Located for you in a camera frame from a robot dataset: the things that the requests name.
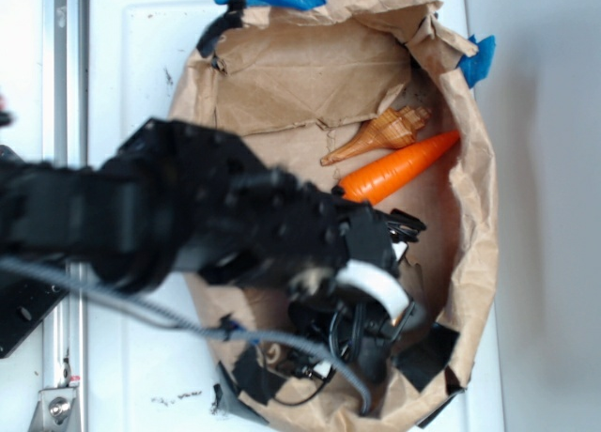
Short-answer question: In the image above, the aluminum frame rail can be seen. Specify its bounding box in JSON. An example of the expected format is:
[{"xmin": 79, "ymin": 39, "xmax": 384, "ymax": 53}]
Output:
[{"xmin": 41, "ymin": 0, "xmax": 89, "ymax": 431}]

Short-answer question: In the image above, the brown paper bag bin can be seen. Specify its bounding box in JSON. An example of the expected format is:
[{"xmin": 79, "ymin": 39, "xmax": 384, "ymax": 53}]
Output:
[{"xmin": 169, "ymin": 0, "xmax": 499, "ymax": 431}]

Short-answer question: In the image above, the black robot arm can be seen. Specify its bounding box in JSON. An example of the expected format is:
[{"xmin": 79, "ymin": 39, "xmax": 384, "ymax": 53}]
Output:
[{"xmin": 1, "ymin": 119, "xmax": 424, "ymax": 383}]

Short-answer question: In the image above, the brown conch shell toy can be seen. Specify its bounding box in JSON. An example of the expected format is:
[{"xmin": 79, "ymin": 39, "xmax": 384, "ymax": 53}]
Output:
[{"xmin": 320, "ymin": 106, "xmax": 432, "ymax": 166}]

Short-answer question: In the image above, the metal corner bracket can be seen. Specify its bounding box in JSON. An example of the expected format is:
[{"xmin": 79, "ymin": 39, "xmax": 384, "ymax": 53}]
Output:
[{"xmin": 27, "ymin": 387, "xmax": 81, "ymax": 432}]

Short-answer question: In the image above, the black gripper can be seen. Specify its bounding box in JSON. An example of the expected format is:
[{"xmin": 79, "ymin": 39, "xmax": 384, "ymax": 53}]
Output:
[{"xmin": 196, "ymin": 168, "xmax": 425, "ymax": 384}]

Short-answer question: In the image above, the orange plastic carrot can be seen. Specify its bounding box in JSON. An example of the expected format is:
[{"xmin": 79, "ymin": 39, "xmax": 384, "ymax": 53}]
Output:
[{"xmin": 336, "ymin": 131, "xmax": 460, "ymax": 205}]

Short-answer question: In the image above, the gray braided cable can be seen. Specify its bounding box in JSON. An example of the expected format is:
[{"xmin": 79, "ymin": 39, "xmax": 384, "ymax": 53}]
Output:
[{"xmin": 0, "ymin": 255, "xmax": 373, "ymax": 416}]

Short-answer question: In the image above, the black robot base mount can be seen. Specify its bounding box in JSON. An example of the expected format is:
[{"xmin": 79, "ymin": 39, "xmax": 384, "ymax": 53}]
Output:
[{"xmin": 0, "ymin": 144, "xmax": 71, "ymax": 360}]

